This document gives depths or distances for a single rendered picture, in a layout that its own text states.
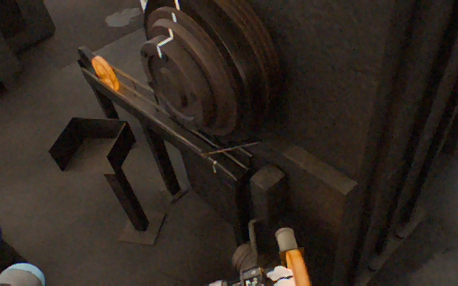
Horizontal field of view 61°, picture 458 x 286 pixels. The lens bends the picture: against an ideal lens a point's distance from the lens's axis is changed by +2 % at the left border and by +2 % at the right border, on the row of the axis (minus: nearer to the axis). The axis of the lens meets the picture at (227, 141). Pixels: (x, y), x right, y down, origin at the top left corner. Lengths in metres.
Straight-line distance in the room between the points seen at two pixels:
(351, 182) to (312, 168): 0.11
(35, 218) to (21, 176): 0.39
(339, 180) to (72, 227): 1.63
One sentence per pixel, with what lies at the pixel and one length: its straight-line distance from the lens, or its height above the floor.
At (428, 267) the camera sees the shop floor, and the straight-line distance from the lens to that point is 2.06.
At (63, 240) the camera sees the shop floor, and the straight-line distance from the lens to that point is 2.34.
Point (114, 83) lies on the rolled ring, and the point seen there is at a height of 0.67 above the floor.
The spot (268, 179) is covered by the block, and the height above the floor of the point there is 0.80.
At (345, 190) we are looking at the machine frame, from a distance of 1.12.
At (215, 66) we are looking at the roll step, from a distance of 0.96.
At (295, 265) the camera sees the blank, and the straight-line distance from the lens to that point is 1.09.
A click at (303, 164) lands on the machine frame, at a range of 1.16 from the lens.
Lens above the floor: 1.77
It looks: 46 degrees down
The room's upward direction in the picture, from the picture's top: 10 degrees counter-clockwise
